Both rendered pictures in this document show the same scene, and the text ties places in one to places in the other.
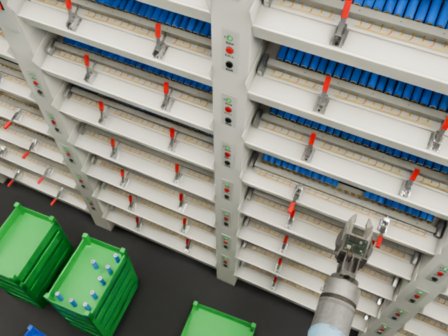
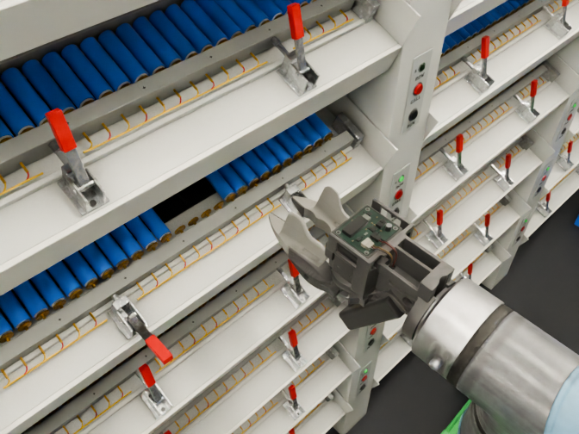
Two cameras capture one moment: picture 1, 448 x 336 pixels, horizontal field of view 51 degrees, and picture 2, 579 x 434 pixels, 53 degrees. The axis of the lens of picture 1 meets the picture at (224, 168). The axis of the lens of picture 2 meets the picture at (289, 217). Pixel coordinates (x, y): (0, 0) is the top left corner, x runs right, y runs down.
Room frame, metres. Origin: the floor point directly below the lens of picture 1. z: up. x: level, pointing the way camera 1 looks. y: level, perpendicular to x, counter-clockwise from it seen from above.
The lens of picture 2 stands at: (0.43, 0.05, 1.52)
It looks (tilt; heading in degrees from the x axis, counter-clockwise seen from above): 46 degrees down; 292
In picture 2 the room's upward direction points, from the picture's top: straight up
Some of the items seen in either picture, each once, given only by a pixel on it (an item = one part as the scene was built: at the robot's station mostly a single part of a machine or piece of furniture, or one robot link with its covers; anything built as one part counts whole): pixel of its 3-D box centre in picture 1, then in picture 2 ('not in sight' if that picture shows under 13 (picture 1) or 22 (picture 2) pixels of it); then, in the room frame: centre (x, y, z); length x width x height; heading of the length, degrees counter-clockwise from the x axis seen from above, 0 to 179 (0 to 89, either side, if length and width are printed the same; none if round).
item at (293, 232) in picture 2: (350, 225); (295, 231); (0.59, -0.34, 1.05); 0.09 x 0.03 x 0.06; 165
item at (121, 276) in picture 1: (92, 283); not in sight; (0.70, 0.55, 0.28); 0.30 x 0.20 x 0.08; 158
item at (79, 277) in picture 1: (88, 275); not in sight; (0.70, 0.55, 0.36); 0.30 x 0.20 x 0.08; 158
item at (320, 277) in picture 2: (344, 242); (326, 266); (0.54, -0.33, 1.03); 0.09 x 0.05 x 0.02; 165
